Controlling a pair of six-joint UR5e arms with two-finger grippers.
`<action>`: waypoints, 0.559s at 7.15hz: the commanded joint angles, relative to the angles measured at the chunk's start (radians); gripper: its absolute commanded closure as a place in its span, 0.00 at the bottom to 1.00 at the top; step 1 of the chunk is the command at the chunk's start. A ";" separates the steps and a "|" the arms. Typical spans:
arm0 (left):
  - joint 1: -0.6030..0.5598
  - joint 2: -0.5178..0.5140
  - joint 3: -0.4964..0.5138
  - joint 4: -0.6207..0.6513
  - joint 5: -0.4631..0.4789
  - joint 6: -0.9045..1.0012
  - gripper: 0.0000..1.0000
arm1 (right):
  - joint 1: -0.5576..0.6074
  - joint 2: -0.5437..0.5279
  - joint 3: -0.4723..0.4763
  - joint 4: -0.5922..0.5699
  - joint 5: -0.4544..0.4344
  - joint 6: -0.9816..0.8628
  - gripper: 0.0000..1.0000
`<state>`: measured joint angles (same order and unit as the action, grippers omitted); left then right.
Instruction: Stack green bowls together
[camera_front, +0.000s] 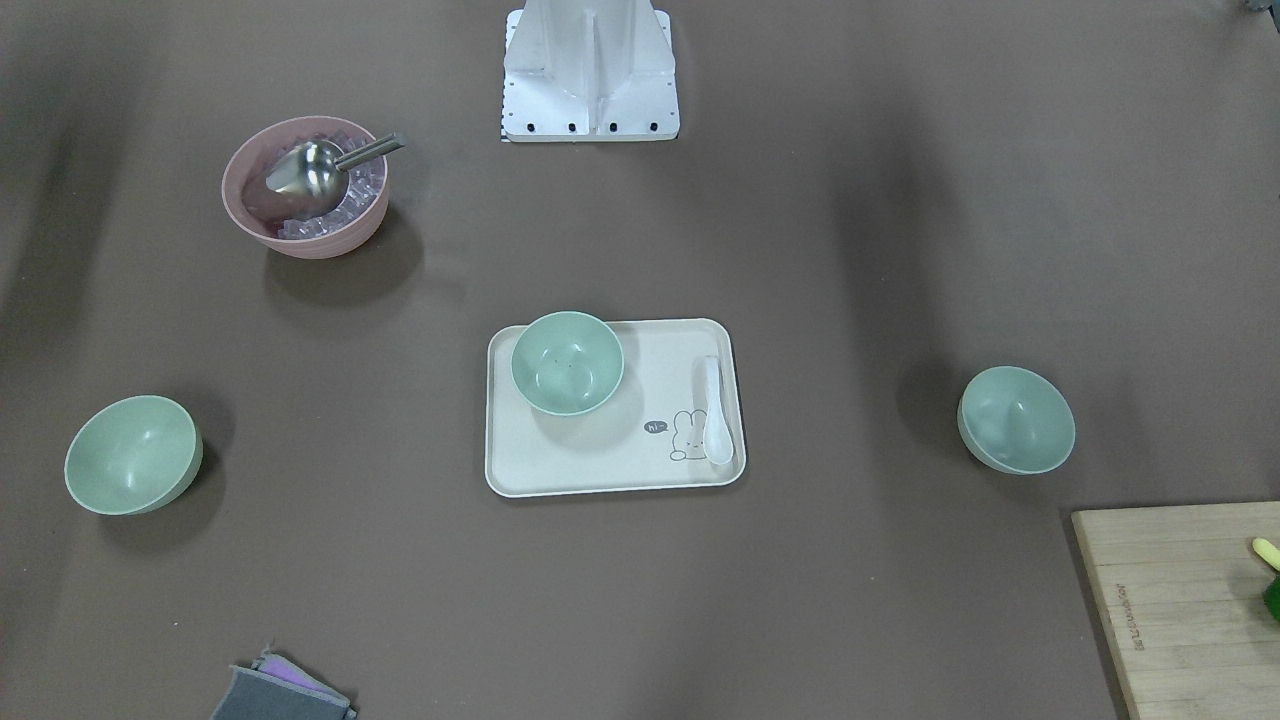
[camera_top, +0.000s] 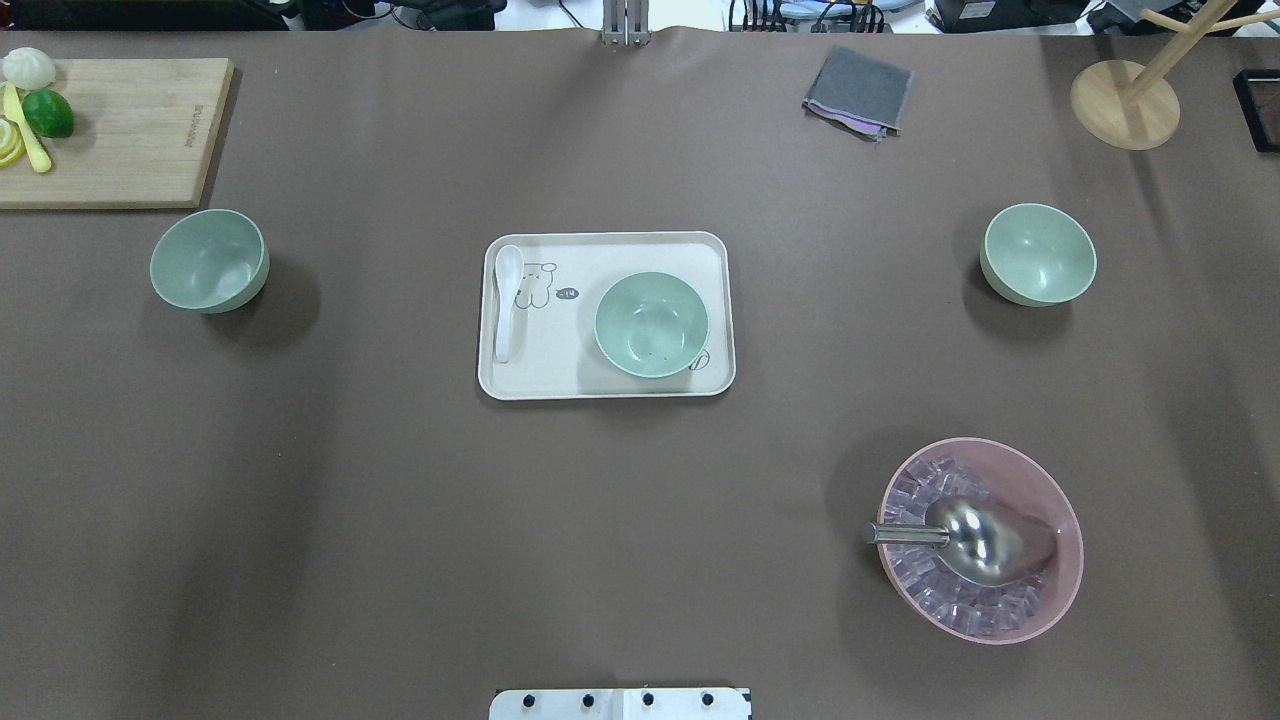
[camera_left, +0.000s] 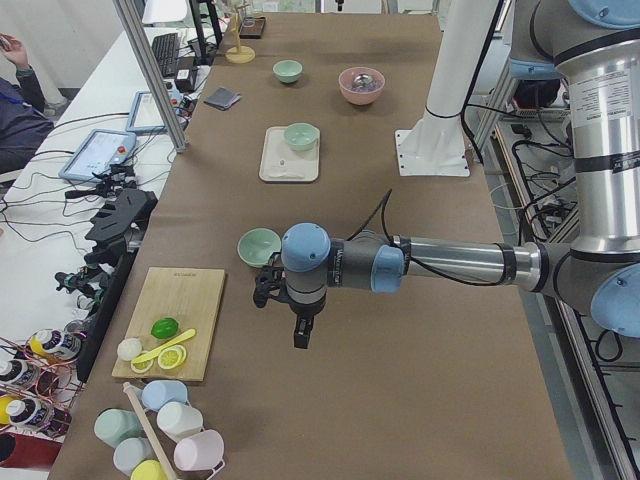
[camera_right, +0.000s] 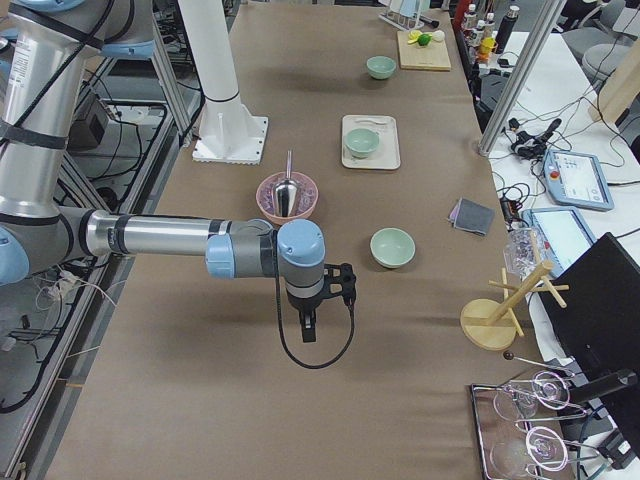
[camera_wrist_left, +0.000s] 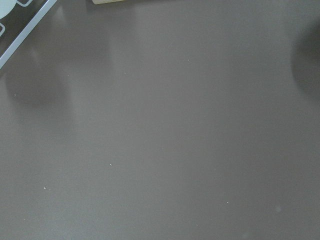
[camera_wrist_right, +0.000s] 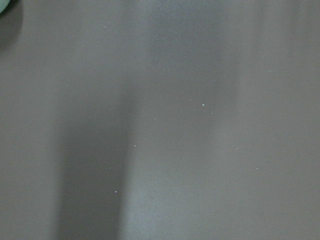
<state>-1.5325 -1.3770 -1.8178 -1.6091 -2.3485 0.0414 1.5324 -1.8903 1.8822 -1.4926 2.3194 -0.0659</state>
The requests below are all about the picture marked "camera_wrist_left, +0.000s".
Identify wooden cutting board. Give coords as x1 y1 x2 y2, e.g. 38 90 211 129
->
92 0 124 5

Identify white glass in rack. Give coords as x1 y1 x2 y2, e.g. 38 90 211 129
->
0 0 17 19

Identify black glass rack tray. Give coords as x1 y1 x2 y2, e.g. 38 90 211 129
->
0 0 57 67

